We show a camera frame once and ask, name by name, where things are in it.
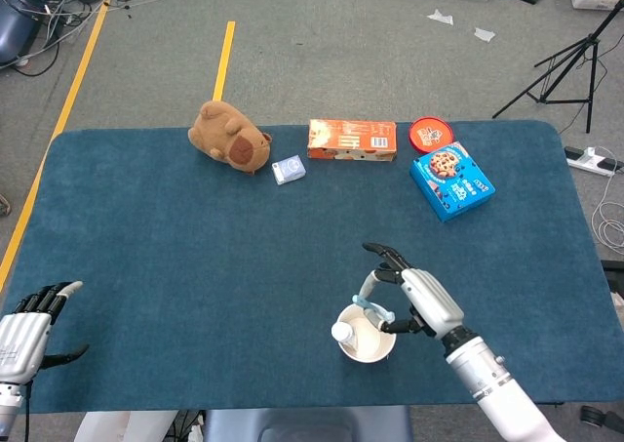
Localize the light blue toothbrush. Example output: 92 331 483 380
351 294 395 322

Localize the small grey-blue card box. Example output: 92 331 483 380
271 154 308 186

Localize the white power strip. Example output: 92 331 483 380
564 144 624 178

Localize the white robot body shell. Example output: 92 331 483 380
72 411 179 442

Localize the white toothpaste tube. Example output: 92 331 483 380
331 320 362 358

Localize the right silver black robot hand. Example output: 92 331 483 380
359 242 466 340

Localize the orange biscuit box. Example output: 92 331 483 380
306 118 398 164

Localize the white coiled cable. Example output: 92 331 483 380
590 146 624 251

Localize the dark blue table mat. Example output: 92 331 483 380
9 120 620 414

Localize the dark blue machine base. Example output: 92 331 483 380
0 0 50 65

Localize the white paper cup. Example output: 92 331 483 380
336 303 397 364

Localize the short yellow floor tape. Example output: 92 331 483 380
213 20 237 102

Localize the brown capybara plush toy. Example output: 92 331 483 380
187 100 273 176

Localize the blue cookie box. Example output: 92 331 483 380
409 141 496 223

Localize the black caster wheel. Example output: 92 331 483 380
579 405 624 428

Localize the red round lid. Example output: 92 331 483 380
408 116 454 154

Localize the blue grey seat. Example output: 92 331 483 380
202 406 414 442

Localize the black tripod stand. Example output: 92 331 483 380
491 0 624 135

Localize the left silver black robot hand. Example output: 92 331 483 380
0 280 91 385

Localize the long yellow floor tape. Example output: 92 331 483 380
0 0 109 292

